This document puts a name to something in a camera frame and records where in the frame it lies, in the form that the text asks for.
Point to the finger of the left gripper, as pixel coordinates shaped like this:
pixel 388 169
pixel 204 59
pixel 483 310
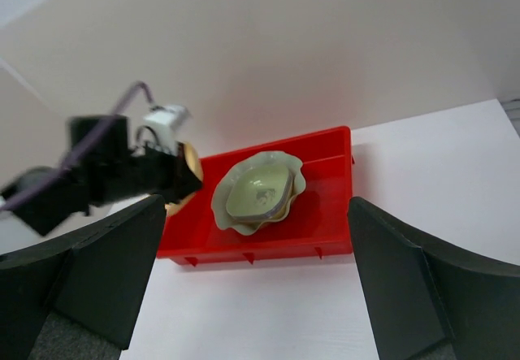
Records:
pixel 185 182

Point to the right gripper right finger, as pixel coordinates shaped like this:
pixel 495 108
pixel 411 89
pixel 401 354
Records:
pixel 429 299

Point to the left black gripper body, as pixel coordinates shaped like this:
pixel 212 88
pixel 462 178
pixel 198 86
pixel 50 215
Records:
pixel 109 171

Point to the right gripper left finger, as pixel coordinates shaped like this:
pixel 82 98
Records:
pixel 78 295

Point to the yellow square plate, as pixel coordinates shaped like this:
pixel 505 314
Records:
pixel 195 166

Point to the large green scalloped bowl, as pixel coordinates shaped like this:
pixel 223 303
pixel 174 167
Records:
pixel 218 203

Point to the green square plate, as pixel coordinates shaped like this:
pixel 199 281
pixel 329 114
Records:
pixel 241 203

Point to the red plastic bin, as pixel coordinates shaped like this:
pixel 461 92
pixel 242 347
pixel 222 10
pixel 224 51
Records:
pixel 317 223

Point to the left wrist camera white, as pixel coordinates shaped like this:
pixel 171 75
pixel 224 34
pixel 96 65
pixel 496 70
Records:
pixel 165 121

